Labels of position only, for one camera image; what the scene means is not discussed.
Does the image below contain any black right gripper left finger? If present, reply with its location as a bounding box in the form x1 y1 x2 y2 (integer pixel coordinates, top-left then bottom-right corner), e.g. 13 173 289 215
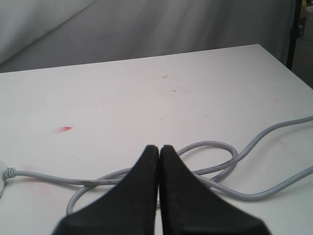
55 145 158 235

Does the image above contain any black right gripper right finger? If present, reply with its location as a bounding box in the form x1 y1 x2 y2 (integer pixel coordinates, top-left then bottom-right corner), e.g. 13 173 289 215
159 145 266 235

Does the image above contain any white five-socket power strip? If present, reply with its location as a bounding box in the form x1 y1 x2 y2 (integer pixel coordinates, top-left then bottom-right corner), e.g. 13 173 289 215
0 158 8 198

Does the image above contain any grey backdrop cloth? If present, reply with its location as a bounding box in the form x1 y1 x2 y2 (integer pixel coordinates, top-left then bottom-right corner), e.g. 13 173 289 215
0 0 295 72

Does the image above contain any black stand pole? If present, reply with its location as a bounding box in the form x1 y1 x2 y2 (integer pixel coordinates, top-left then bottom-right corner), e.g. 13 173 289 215
286 0 302 70

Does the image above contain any grey power cord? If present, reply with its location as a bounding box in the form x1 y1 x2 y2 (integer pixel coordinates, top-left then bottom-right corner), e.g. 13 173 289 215
2 116 313 216

